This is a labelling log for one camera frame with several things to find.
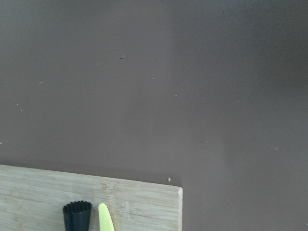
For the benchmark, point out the yellow plastic knife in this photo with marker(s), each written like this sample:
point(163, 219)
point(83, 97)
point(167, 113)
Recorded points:
point(105, 220)

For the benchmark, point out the wooden cutting board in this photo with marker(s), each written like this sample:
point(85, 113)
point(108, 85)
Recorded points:
point(33, 200)

